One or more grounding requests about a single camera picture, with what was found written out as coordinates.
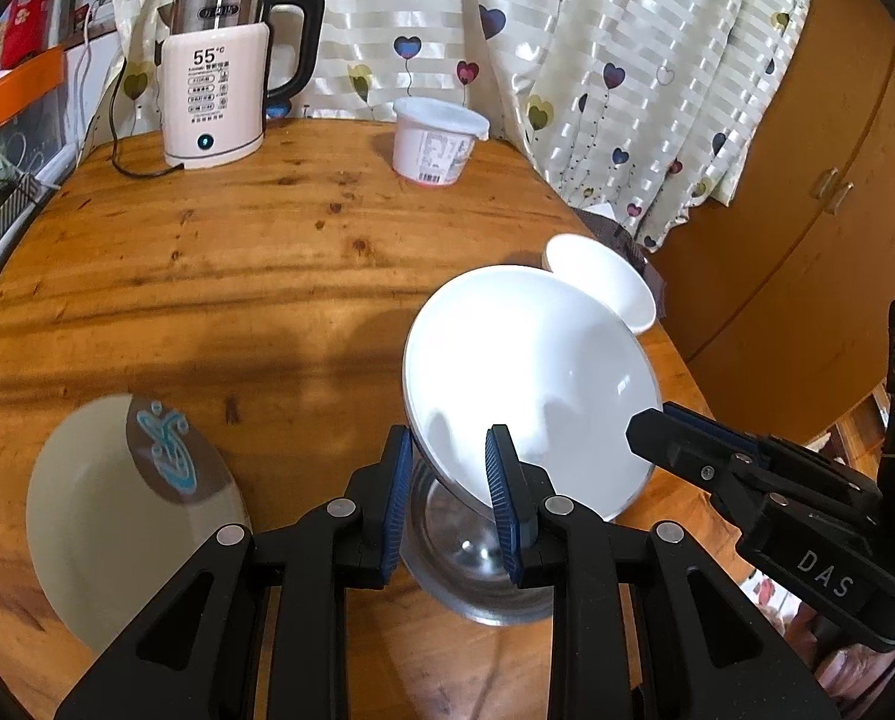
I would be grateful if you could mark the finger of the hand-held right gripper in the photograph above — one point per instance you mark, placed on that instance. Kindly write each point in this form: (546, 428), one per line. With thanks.
(680, 450)
(732, 431)

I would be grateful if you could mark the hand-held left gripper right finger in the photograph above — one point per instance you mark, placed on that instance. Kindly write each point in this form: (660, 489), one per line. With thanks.
(501, 510)

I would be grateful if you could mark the dark checked cloth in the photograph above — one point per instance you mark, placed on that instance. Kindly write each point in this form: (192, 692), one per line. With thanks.
(639, 255)

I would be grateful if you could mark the wooden cabinet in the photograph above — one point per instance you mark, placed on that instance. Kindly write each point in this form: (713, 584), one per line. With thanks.
(792, 202)

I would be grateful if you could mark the green plate with logo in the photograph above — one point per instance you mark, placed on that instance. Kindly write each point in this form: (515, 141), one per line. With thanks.
(117, 540)

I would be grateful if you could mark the clear storage box orange lid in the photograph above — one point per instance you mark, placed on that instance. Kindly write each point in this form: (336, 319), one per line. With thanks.
(20, 112)

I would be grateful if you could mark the stainless steel bowl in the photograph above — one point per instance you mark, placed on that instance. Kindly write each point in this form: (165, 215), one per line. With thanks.
(462, 562)

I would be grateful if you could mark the white plastic tub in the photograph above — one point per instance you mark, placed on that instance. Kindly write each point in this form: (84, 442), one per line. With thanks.
(436, 142)

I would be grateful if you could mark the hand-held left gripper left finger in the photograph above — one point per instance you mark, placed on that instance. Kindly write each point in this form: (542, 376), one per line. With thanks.
(395, 510)

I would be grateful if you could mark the cream electric kettle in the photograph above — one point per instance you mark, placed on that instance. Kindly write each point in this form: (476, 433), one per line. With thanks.
(211, 82)

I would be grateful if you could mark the white bowl with blue band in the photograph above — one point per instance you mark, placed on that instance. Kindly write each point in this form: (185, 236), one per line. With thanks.
(530, 360)
(605, 277)

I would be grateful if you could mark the striped curtain with hearts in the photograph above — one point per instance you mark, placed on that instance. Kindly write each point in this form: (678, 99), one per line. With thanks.
(567, 52)

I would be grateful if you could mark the person's right hand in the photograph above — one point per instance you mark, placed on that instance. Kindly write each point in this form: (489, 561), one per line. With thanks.
(830, 652)

